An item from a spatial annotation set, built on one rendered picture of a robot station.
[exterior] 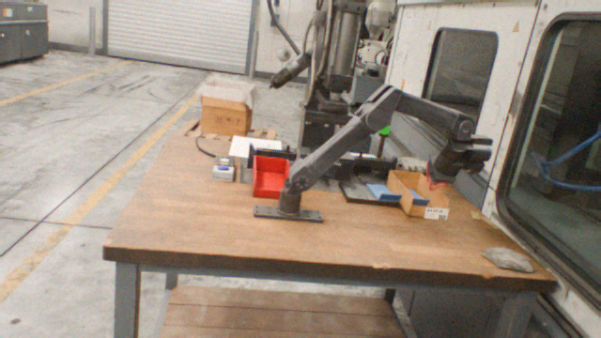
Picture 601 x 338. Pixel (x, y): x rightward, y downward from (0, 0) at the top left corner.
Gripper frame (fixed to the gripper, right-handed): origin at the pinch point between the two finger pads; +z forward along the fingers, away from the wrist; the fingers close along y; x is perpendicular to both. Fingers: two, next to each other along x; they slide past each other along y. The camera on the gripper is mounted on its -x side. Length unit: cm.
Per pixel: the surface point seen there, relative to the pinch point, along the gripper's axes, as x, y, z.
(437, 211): -2.6, -7.1, 4.5
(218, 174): 67, 5, 13
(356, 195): 21.6, -0.5, 9.5
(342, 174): 23.0, 15.6, 19.5
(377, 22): -87, 407, 210
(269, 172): 49, 14, 21
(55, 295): 141, 5, 124
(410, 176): -1.4, 14.9, 15.8
